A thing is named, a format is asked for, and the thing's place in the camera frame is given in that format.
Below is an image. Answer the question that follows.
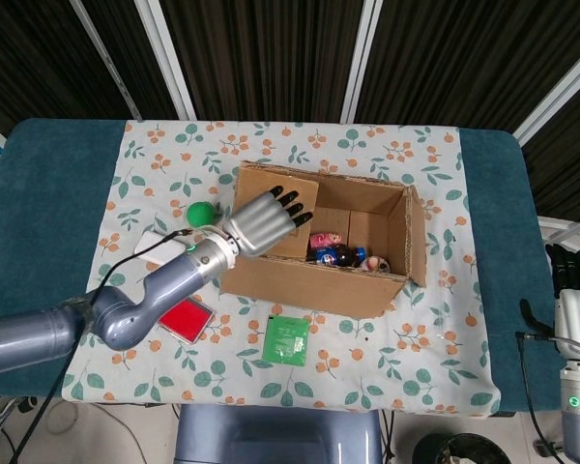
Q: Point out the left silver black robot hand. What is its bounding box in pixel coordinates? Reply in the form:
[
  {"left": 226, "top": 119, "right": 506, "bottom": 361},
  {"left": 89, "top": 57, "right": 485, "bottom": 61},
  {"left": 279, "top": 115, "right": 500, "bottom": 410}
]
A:
[{"left": 219, "top": 183, "right": 315, "bottom": 258}]

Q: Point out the brown cardboard box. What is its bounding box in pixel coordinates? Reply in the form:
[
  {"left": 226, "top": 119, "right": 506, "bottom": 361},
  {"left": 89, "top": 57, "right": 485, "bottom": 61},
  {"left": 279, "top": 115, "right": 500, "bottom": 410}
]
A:
[{"left": 218, "top": 160, "right": 429, "bottom": 320}]

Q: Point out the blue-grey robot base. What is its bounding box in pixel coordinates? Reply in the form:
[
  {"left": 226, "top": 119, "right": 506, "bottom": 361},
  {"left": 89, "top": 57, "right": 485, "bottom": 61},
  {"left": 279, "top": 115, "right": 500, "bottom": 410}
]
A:
[{"left": 173, "top": 403, "right": 386, "bottom": 464}]

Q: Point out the green ball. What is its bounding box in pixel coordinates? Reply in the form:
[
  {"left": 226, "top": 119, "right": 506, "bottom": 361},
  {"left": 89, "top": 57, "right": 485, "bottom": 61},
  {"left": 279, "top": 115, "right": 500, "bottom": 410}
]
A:
[{"left": 187, "top": 200, "right": 217, "bottom": 228}]

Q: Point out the pink snack packet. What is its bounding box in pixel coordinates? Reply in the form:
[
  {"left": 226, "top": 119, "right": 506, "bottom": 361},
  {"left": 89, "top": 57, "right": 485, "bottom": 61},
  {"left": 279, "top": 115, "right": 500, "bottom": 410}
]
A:
[{"left": 309, "top": 231, "right": 344, "bottom": 248}]

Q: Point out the white metal rack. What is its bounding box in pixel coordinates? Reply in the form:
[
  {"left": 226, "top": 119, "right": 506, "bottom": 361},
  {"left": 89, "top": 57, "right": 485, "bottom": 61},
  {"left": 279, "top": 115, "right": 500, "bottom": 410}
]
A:
[{"left": 536, "top": 215, "right": 580, "bottom": 246}]

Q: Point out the white plastic case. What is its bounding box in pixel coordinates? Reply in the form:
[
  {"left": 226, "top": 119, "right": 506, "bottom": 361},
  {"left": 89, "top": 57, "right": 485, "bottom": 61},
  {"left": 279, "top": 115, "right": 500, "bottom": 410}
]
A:
[{"left": 133, "top": 230, "right": 185, "bottom": 266}]

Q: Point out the green foil sachet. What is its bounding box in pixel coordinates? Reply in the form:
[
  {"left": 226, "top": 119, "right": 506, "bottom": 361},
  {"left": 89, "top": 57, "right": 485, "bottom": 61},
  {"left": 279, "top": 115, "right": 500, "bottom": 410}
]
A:
[{"left": 262, "top": 313, "right": 311, "bottom": 364}]

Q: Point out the red ink pad case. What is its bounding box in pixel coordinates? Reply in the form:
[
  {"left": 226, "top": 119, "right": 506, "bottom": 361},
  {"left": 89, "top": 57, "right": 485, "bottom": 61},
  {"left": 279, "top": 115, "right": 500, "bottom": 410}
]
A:
[{"left": 157, "top": 297, "right": 218, "bottom": 345}]

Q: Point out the small doll face toy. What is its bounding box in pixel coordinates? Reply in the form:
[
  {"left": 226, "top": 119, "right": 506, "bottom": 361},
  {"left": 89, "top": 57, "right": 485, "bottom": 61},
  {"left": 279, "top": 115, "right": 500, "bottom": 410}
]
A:
[{"left": 362, "top": 254, "right": 391, "bottom": 275}]

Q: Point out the metal chair base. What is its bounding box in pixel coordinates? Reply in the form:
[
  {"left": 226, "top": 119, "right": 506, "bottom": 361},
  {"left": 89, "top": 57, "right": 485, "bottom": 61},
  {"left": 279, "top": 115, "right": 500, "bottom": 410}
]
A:
[{"left": 534, "top": 437, "right": 565, "bottom": 458}]

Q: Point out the black round bin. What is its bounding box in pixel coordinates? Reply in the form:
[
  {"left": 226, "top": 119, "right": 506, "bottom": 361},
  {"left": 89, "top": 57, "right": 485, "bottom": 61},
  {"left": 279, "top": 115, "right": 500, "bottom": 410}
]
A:
[{"left": 413, "top": 432, "right": 508, "bottom": 464}]

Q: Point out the floral print tablecloth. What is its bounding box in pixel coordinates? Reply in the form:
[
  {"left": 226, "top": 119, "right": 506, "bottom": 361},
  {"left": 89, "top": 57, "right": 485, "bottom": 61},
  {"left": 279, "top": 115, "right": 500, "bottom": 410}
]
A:
[{"left": 60, "top": 119, "right": 502, "bottom": 418}]

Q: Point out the teal table cover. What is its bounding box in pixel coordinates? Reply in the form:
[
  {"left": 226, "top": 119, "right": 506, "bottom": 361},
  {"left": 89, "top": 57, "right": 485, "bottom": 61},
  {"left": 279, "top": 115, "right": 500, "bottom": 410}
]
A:
[{"left": 0, "top": 118, "right": 579, "bottom": 412}]

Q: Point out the black right hand cable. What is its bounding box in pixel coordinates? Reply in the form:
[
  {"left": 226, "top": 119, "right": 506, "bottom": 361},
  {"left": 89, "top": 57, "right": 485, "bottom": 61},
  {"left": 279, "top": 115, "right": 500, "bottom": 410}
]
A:
[{"left": 514, "top": 330, "right": 569, "bottom": 464}]

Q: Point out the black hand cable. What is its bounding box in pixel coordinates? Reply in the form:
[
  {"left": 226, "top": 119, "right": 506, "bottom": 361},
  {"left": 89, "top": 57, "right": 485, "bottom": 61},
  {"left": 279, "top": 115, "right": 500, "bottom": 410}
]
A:
[
  {"left": 14, "top": 227, "right": 194, "bottom": 464},
  {"left": 514, "top": 330, "right": 569, "bottom": 464}
]

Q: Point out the black left hand cable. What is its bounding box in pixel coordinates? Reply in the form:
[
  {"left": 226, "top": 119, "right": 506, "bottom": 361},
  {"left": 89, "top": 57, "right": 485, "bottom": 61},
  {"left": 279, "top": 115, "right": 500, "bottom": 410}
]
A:
[{"left": 14, "top": 227, "right": 194, "bottom": 464}]

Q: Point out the wide white frame post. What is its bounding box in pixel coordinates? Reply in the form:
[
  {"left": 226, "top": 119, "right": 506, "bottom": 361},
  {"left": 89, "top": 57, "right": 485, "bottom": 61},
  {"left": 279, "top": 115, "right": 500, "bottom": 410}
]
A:
[
  {"left": 511, "top": 47, "right": 580, "bottom": 146},
  {"left": 133, "top": 0, "right": 198, "bottom": 121},
  {"left": 340, "top": 0, "right": 384, "bottom": 123}
]

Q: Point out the thin white frame bar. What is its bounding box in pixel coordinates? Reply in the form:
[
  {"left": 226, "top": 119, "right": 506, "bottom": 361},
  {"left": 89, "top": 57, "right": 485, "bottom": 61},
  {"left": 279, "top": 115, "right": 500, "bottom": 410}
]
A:
[{"left": 70, "top": 0, "right": 144, "bottom": 121}]

